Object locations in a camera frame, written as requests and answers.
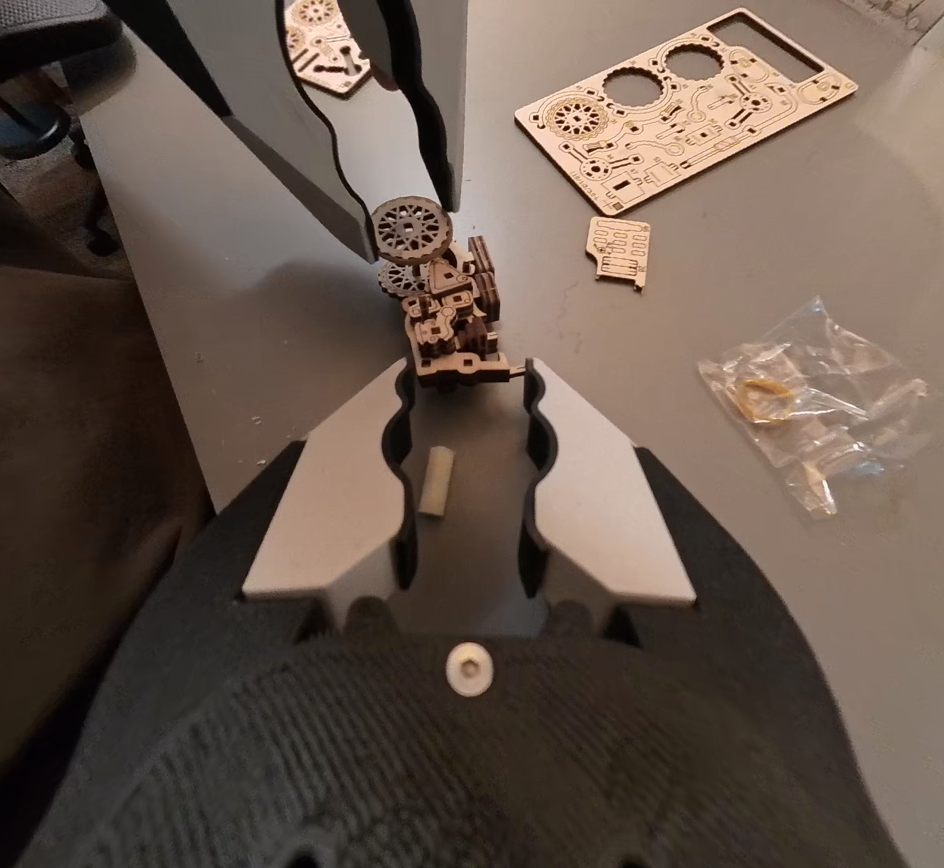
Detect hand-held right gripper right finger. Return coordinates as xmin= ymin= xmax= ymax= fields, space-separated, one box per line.
xmin=518 ymin=358 xmax=699 ymax=639

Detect black office chair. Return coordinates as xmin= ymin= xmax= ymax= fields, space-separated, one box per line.
xmin=0 ymin=0 xmax=122 ymax=257

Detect small wooden puzzle piece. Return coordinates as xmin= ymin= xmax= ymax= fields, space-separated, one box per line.
xmin=586 ymin=216 xmax=653 ymax=290

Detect grey desk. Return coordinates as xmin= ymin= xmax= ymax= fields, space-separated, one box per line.
xmin=74 ymin=0 xmax=944 ymax=868

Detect round wooden spoked wheel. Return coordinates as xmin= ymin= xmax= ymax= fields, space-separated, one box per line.
xmin=371 ymin=197 xmax=452 ymax=263

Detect clear plastic bag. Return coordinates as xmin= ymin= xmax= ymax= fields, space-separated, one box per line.
xmin=697 ymin=296 xmax=932 ymax=518

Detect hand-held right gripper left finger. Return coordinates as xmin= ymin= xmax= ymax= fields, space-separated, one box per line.
xmin=240 ymin=358 xmax=421 ymax=631

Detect wooden puzzle sheet round holes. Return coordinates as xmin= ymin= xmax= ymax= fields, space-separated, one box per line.
xmin=515 ymin=7 xmax=858 ymax=216

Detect yellow rubber band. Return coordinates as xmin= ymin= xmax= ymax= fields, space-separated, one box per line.
xmin=739 ymin=377 xmax=801 ymax=428

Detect small white wax stick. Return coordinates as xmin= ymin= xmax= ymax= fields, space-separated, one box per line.
xmin=419 ymin=446 xmax=452 ymax=517

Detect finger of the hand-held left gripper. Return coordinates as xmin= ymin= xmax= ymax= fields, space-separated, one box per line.
xmin=120 ymin=0 xmax=372 ymax=264
xmin=326 ymin=0 xmax=473 ymax=212

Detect wooden model car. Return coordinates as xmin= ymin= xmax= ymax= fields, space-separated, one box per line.
xmin=376 ymin=234 xmax=533 ymax=391

